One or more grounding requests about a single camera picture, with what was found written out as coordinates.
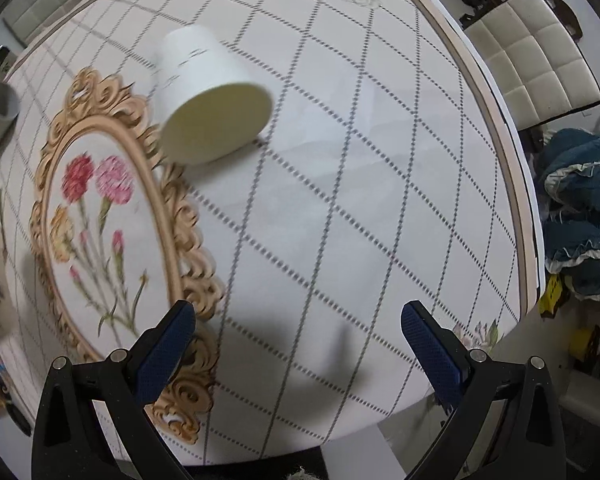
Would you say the white paper cup lying right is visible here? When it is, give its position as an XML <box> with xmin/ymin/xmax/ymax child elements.
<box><xmin>154</xmin><ymin>25</ymin><xmax>274</xmax><ymax>166</ymax></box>

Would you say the floral patterned tablecloth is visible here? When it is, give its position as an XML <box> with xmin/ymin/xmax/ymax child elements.
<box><xmin>0</xmin><ymin>0</ymin><xmax>539</xmax><ymax>465</ymax></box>

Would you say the blue denim ruffled cloth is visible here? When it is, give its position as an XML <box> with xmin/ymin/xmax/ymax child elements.
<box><xmin>535</xmin><ymin>128</ymin><xmax>600</xmax><ymax>301</ymax></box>

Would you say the white padded chair right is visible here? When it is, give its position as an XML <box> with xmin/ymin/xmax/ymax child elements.
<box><xmin>465</xmin><ymin>0</ymin><xmax>600</xmax><ymax>130</ymax></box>

